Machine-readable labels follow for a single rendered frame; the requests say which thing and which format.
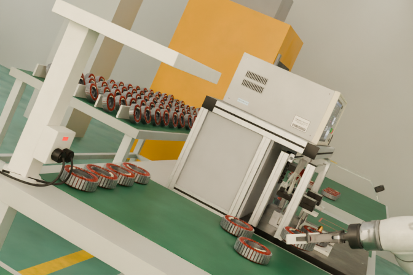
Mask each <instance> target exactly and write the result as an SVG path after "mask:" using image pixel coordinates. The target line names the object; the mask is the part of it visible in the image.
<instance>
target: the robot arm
mask: <svg viewBox="0 0 413 275"><path fill-rule="evenodd" d="M347 230H348V231H347V232H345V230H338V231H330V232H328V233H309V232H306V234H286V243H287V244H308V243H312V242H320V243H325V242H329V243H338V244H343V243H346V242H345V241H348V244H349V246H350V248H351V249H363V248H364V249H365V250H366V251H378V250H379V251H383V250H387V251H390V252H391V253H393V254H394V256H395V259H396V261H397V262H398V264H399V265H400V267H401V268H402V269H403V270H404V271H405V272H406V273H407V274H408V275H413V216H398V217H390V218H388V219H384V220H371V221H368V222H366V221H365V222H362V224H360V223H353V224H350V225H349V226H348V228H347ZM310 237H311V238H310Z"/></svg>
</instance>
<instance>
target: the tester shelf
mask: <svg viewBox="0 0 413 275"><path fill-rule="evenodd" d="M202 107H203V108H205V109H208V110H210V111H212V112H214V113H216V114H218V115H220V116H222V117H224V118H227V119H229V120H231V121H233V122H235V123H237V124H239V125H241V126H244V127H245V128H248V129H249V130H252V131H254V132H256V133H258V134H260V135H263V136H265V137H267V138H269V139H271V140H273V141H275V142H277V143H279V144H281V145H283V146H286V147H288V148H290V149H292V150H294V151H296V152H299V153H301V154H303V155H305V156H307V157H309V158H311V159H313V160H317V159H322V158H331V156H332V154H333V152H334V149H335V148H333V147H331V146H329V145H316V144H314V143H312V142H310V141H308V140H306V139H304V138H301V137H299V136H297V135H295V134H293V133H290V132H289V131H286V130H284V129H282V128H280V127H278V126H275V125H273V124H271V123H269V122H267V121H265V120H263V119H261V118H258V117H256V116H254V115H252V114H249V113H247V112H245V111H244V110H241V109H239V108H237V107H235V106H232V105H230V104H228V103H226V102H224V101H222V100H220V99H217V98H214V97H211V96H207V95H206V97H205V100H204V102H203V104H202Z"/></svg>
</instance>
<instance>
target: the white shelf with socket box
mask: <svg viewBox="0 0 413 275"><path fill-rule="evenodd" d="M52 12H54V13H56V14H59V15H61V16H62V17H65V18H67V19H69V20H70V22H69V24H68V27H67V29H66V31H65V34H64V36H63V38H62V40H61V43H60V46H59V48H58V50H57V52H56V55H55V57H54V59H53V61H52V64H51V66H50V69H49V71H48V73H47V76H46V78H45V81H44V83H43V85H42V88H41V90H40V92H39V94H38V97H37V99H36V102H35V103H34V106H33V109H32V111H31V113H30V115H29V118H28V121H27V123H26V125H25V127H24V130H23V132H22V135H21V136H20V139H19V141H18V144H17V146H16V148H15V151H14V153H13V155H12V158H11V160H10V163H9V164H5V165H4V167H3V170H2V171H0V174H2V175H4V176H7V177H9V178H11V179H13V180H16V181H19V182H21V183H24V184H27V185H32V186H35V187H46V186H49V185H61V184H63V183H65V182H66V181H67V180H68V179H69V178H70V175H71V173H72V171H73V158H74V152H73V151H72V150H70V149H69V148H70V146H71V144H72V142H73V139H74V137H75V135H76V133H75V132H74V131H72V130H70V129H68V128H66V127H64V126H60V124H61V121H62V120H63V117H64V115H65V112H66V110H67V108H68V106H69V103H70V101H71V98H72V97H73V94H74V92H75V89H76V87H77V84H78V83H79V80H80V78H81V75H82V73H83V71H84V68H85V66H86V64H87V62H88V60H89V57H90V54H91V52H92V50H93V48H94V45H95V43H96V40H97V39H98V36H99V34H102V35H104V36H106V37H109V38H111V39H113V40H115V41H117V42H120V43H121V44H124V45H126V46H128V47H131V48H133V49H135V50H137V51H139V52H141V53H143V54H146V55H148V56H150V57H153V58H155V59H157V60H159V61H161V62H163V63H165V64H168V65H170V66H172V67H174V68H177V69H180V70H182V71H184V72H187V73H190V74H192V75H194V76H197V77H199V78H202V79H205V80H207V81H209V82H212V83H215V84H217V83H218V80H219V78H220V76H221V73H220V72H218V71H215V70H214V69H212V68H209V67H208V66H205V65H204V64H202V63H199V62H197V61H195V60H193V59H191V58H189V57H187V56H185V55H183V54H181V53H179V52H176V51H174V50H172V49H170V48H168V47H165V46H163V45H161V44H158V43H156V42H154V41H152V40H150V39H147V38H145V37H143V36H140V35H139V34H136V33H134V32H132V31H129V30H127V29H125V28H123V27H121V26H118V25H116V24H114V23H111V22H110V21H107V20H105V19H103V18H101V17H98V16H96V15H94V14H91V13H90V12H87V11H85V10H83V9H80V8H78V7H76V6H74V5H72V4H69V3H67V2H65V1H62V0H56V1H55V4H54V6H53V9H52ZM65 162H66V163H69V162H71V169H70V172H69V174H68V176H67V178H66V179H65V180H64V181H62V182H59V183H55V182H56V181H57V180H58V179H59V178H60V176H61V175H62V173H63V171H64V168H65ZM51 163H62V169H61V171H60V173H59V175H58V176H57V178H56V179H55V180H54V181H52V182H47V181H44V180H41V177H40V175H39V173H40V170H41V168H42V165H43V164H51ZM5 172H6V173H5ZM39 182H41V183H44V184H33V183H39Z"/></svg>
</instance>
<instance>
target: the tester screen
mask: <svg viewBox="0 0 413 275"><path fill-rule="evenodd" d="M341 106H342V105H341V104H340V103H339V102H338V101H337V103H336V105H335V107H334V110H333V112H332V114H331V116H330V118H329V120H328V122H327V124H326V126H327V125H328V128H329V127H332V124H331V122H332V120H333V117H335V118H336V117H337V115H338V113H339V110H340V108H341ZM326 126H325V128H326ZM325 128H324V130H325ZM328 128H327V130H328ZM327 130H326V131H323V133H325V134H326V132H327Z"/></svg>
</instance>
